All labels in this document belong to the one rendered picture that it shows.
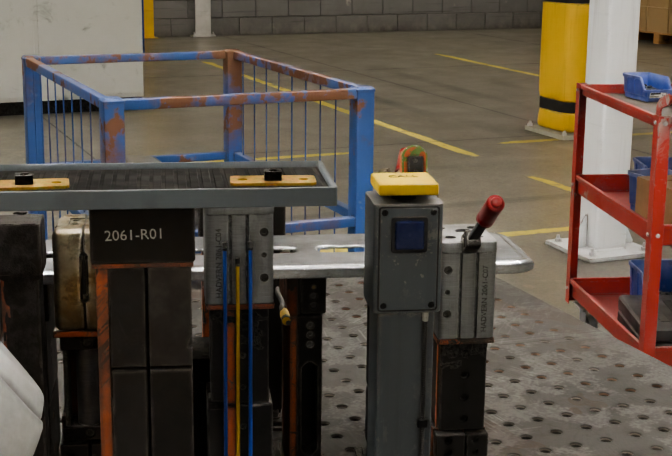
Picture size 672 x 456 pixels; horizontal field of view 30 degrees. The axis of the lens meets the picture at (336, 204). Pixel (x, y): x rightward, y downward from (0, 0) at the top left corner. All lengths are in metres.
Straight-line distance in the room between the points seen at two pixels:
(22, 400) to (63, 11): 8.75
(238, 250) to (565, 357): 0.91
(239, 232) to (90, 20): 8.25
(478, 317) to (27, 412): 0.73
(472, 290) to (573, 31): 7.19
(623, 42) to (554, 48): 3.24
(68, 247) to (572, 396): 0.91
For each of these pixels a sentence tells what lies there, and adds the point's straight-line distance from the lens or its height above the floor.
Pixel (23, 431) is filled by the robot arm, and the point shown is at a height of 1.09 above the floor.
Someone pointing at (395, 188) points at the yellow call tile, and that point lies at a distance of 1.23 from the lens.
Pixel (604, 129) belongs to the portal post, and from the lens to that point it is 5.51.
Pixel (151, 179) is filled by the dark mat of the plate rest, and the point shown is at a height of 1.16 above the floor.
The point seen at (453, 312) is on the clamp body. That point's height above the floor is 0.98.
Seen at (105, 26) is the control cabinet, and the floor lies 0.64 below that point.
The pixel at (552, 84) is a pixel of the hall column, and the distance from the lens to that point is 8.75.
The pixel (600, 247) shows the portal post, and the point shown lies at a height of 0.04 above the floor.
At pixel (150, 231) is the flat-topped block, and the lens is 1.21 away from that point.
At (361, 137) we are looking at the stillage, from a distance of 3.65.
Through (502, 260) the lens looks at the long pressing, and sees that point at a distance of 1.57.
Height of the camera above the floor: 1.41
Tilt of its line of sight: 13 degrees down
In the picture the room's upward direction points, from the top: 1 degrees clockwise
